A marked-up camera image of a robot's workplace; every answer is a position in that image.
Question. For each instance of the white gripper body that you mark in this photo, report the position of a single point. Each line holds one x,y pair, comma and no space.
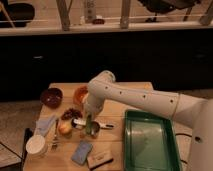
93,106

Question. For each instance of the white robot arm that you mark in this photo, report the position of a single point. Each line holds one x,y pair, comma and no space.
193,112

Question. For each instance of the metal measuring cup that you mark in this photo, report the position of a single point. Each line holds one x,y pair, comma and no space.
94,129

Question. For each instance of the white paper cup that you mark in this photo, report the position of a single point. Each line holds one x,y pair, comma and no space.
36,146

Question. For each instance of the orange bowl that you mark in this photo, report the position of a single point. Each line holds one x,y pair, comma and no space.
79,95

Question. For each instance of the dark red grapes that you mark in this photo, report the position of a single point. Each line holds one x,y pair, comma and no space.
71,113

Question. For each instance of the red yellow apple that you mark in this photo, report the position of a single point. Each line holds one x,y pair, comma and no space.
65,128

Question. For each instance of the dark red bowl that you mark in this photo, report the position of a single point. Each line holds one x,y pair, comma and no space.
51,97

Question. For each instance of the blue sponge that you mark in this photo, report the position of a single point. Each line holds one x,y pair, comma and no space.
81,152

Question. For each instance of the blue grey cloth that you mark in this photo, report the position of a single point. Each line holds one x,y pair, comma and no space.
43,125

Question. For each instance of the metal fork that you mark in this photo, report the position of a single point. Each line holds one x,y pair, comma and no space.
55,139

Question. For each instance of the wooden brush block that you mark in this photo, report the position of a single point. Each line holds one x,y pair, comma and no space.
96,160

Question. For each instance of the green plastic tray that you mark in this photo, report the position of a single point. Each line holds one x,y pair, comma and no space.
149,143

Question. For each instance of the black office chair right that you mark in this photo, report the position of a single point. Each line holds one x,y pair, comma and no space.
166,6

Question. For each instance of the black chair left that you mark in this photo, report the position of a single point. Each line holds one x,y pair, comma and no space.
20,13

